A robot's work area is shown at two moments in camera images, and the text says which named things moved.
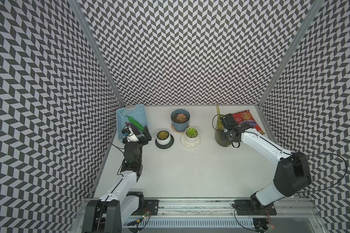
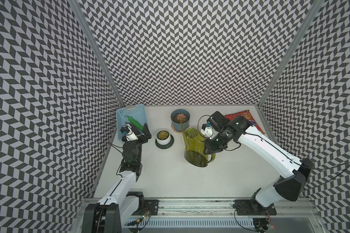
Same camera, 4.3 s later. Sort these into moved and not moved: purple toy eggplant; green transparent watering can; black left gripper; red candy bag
Moved: green transparent watering can
Not moved: black left gripper; red candy bag; purple toy eggplant
